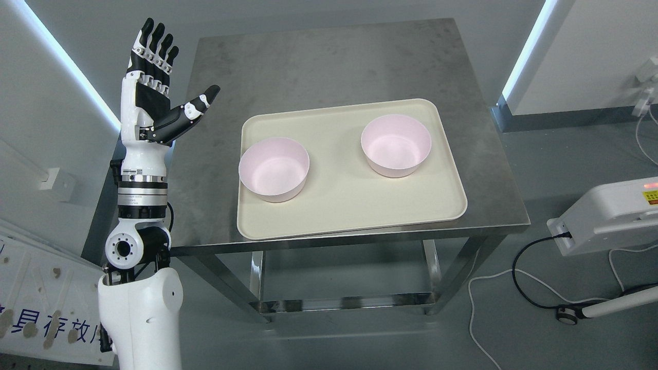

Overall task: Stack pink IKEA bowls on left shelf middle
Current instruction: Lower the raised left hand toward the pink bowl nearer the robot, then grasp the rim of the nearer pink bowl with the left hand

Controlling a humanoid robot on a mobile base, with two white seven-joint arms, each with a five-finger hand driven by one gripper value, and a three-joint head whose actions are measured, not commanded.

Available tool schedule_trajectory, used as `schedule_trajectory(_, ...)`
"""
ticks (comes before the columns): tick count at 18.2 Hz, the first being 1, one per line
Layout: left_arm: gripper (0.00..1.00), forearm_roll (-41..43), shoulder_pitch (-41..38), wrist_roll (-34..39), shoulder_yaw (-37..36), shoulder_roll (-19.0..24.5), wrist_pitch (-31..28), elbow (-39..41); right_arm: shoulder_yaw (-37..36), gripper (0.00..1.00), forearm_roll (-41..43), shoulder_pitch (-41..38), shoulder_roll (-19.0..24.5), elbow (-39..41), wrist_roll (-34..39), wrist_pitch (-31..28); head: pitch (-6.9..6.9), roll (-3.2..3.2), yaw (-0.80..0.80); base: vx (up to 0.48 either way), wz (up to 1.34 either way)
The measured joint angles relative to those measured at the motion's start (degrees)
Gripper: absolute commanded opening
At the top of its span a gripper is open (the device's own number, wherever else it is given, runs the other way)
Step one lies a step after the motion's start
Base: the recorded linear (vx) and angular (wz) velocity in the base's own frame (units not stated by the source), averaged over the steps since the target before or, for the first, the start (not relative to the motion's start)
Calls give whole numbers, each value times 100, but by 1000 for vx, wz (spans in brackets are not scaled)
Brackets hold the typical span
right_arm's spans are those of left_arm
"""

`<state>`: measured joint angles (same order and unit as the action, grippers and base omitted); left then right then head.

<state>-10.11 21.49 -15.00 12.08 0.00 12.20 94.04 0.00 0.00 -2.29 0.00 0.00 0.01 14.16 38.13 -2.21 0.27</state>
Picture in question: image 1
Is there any white sign board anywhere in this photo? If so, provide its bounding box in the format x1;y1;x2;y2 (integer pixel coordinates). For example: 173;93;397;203
1;221;116;367

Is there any white caster leg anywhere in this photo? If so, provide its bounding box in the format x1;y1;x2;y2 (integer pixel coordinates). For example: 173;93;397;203
556;287;657;325

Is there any white wall socket box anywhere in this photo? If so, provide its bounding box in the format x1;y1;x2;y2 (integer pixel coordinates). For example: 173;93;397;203
39;167;77;203

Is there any white wall plug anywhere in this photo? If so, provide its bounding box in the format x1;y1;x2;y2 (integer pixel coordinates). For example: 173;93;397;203
631;55;657;118

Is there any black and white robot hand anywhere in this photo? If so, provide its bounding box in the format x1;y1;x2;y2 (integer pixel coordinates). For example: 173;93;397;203
121;18;221;155

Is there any pink bowl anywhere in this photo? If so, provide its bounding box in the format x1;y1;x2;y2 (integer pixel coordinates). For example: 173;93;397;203
360;114;432;178
238;137;310;203

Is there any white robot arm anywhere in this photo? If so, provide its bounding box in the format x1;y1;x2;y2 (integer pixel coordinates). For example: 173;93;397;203
97;141;184;369

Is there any cream plastic tray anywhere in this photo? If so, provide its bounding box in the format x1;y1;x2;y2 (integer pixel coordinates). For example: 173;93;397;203
236;98;468;241

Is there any stainless steel table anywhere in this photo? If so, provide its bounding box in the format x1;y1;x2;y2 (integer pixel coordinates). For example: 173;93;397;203
169;18;529;323

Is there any white machine base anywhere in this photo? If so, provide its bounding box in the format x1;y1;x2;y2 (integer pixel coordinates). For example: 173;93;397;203
546;177;657;256

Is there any black power cable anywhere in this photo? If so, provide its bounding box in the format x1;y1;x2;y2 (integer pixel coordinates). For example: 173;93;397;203
512;232;658;309

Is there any white cable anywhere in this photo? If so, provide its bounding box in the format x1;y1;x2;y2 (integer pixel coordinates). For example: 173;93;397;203
468;247;658;370

